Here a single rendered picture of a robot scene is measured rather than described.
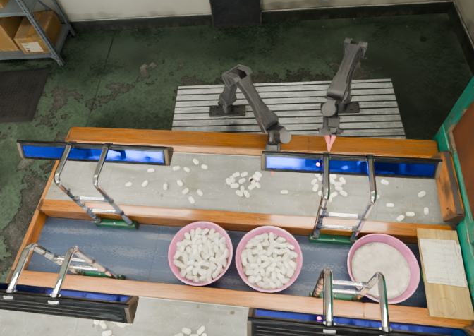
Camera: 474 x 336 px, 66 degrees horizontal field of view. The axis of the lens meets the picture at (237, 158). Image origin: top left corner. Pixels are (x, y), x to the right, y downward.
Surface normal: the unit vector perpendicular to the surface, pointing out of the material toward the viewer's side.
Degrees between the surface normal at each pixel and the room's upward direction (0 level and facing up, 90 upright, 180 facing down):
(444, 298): 0
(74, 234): 0
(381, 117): 0
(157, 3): 89
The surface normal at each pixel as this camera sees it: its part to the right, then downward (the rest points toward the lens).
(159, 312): -0.08, -0.52
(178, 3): -0.04, 0.84
